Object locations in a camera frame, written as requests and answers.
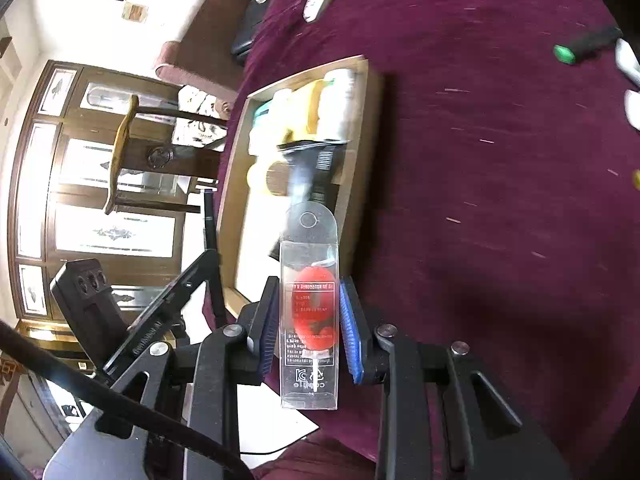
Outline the blue cartoon wipes pack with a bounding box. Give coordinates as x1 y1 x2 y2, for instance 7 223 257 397
248 100 281 156

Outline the white paper sheet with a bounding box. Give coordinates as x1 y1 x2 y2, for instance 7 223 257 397
235 380 321 456

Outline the black cable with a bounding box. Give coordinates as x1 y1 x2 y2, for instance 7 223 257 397
0 319 256 480

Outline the large white bottle green label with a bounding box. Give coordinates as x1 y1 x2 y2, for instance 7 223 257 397
320 70 358 143

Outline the black chair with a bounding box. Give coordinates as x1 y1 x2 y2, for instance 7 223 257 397
231 0 301 66

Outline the yellow snack packet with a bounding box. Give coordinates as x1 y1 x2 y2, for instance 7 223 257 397
282 82 326 146

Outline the white key tag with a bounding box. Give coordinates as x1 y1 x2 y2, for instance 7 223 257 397
303 0 333 23

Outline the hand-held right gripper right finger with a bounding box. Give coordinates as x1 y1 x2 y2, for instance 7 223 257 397
340 276 575 480

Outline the brown armchair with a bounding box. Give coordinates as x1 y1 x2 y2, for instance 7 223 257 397
152 0 261 106

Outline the wooden glass cabinet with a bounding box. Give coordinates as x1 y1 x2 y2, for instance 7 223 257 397
7 60 236 321

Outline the clear package with red item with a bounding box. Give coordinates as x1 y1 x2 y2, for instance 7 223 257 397
277 202 343 411

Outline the wooden chair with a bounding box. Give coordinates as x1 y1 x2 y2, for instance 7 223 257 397
102 95 231 216

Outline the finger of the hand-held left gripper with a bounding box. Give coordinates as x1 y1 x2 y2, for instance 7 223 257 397
94 249 222 387
201 190 230 330

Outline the wooden tray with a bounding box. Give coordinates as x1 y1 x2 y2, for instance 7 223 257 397
216 55 383 321

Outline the patterned white black cloth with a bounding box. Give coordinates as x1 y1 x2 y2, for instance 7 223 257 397
172 85 231 148

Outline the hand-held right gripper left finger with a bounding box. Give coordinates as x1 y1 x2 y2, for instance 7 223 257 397
42 276 280 480

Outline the black marker green cap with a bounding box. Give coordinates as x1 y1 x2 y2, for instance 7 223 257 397
552 25 623 66

